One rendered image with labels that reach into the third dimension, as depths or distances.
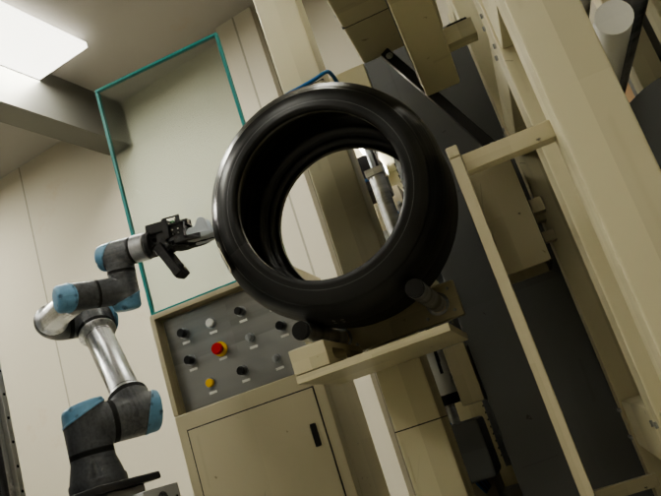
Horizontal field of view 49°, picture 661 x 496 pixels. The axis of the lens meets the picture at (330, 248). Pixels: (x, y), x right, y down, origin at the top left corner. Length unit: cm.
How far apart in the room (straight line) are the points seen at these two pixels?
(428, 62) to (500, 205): 41
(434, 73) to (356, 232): 48
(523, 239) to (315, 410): 93
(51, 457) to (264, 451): 392
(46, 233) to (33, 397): 131
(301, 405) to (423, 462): 59
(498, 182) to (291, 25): 83
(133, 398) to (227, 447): 54
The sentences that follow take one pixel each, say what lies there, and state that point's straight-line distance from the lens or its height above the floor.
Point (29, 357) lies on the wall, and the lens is 642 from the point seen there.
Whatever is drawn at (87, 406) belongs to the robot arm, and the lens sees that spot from 205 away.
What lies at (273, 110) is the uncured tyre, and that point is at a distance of 182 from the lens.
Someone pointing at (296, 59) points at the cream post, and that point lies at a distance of 229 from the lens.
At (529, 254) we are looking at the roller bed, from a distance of 191.
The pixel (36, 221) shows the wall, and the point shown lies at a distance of 647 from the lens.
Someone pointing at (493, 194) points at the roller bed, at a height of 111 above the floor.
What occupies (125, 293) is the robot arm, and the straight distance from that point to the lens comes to 201.
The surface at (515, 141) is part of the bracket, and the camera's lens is 116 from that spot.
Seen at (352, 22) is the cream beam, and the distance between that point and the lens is 199.
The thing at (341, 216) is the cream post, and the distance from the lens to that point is 208.
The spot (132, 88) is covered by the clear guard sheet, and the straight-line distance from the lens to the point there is 300.
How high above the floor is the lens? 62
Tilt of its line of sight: 15 degrees up
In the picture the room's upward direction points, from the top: 18 degrees counter-clockwise
